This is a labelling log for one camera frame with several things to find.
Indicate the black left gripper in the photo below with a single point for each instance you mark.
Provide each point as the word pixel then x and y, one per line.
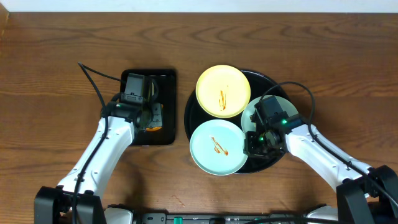
pixel 154 115

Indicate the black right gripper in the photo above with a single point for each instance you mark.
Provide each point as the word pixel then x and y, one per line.
pixel 253 149

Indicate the orange green scrub sponge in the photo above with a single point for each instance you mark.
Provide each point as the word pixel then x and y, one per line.
pixel 156 118

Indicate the mint green plate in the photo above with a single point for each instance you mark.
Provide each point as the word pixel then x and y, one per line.
pixel 293 121
pixel 217 147

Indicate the mint green plate front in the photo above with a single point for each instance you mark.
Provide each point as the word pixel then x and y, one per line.
pixel 217 147

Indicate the yellow plate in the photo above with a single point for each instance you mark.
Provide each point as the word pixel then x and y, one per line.
pixel 223 91

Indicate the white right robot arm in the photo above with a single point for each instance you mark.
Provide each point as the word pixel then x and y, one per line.
pixel 364 194

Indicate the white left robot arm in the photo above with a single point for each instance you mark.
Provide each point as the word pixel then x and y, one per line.
pixel 81 191

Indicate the black rectangular tray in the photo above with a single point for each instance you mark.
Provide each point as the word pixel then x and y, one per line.
pixel 167 82

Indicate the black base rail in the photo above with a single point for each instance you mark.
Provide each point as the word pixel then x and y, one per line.
pixel 217 218

